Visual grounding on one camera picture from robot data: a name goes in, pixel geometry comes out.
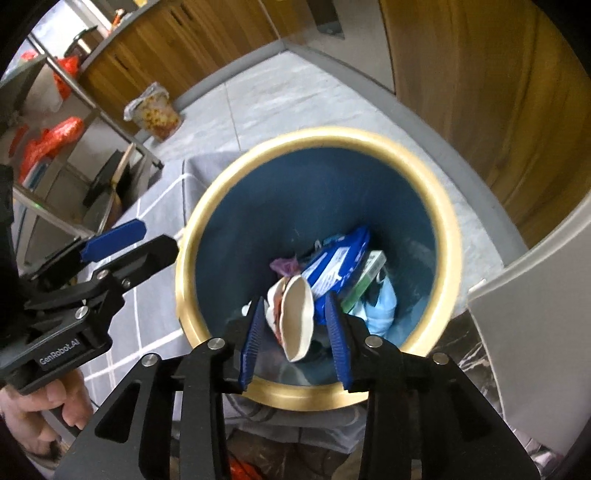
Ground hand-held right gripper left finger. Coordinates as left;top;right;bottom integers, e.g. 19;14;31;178
53;295;269;480

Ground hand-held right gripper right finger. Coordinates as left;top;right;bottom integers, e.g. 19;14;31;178
323;292;541;480

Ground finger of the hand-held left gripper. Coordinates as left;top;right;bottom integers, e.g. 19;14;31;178
23;234;180;324
18;219;148;282

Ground white red-lined cup wrapper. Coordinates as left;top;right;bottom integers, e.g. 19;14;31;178
267;275;317;363

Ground blue face mask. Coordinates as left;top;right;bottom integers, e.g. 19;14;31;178
355;274;399;340

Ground green white carton box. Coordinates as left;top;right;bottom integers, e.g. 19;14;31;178
339;249;387;311

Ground blue white snack packet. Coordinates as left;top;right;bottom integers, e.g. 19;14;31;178
300;224;372;301

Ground purple wrapper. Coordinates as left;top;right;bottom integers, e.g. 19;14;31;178
269;253;303;278

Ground blue bin with yellow rim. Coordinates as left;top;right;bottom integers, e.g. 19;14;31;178
174;129;462;411

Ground person's left hand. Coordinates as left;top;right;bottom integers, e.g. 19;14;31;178
0;367;95;457

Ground grey checked cloth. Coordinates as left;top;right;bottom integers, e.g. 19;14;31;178
69;154;370;453

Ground steel shelf rack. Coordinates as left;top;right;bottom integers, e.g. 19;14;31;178
0;46;164;241

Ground large orange plastic bag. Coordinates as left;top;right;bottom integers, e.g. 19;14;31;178
18;117;86;183

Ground floral bin with liner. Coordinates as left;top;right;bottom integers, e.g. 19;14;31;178
124;82;184;143

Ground small hanging orange bag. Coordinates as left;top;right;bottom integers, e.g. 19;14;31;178
53;55;81;100

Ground white appliance side panel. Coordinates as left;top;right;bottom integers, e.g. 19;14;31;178
466;189;591;457

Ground grey kitchen countertop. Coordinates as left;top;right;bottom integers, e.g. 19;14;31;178
76;0;185;70

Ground copper coloured pot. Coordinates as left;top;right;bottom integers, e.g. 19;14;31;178
65;28;100;56

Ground wooden kitchen cabinets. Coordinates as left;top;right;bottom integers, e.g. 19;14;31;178
78;0;591;250

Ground stainless built-in oven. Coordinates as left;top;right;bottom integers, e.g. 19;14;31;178
259;0;398;95

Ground black pan with wooden handle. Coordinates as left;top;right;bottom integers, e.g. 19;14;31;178
82;142;139;217

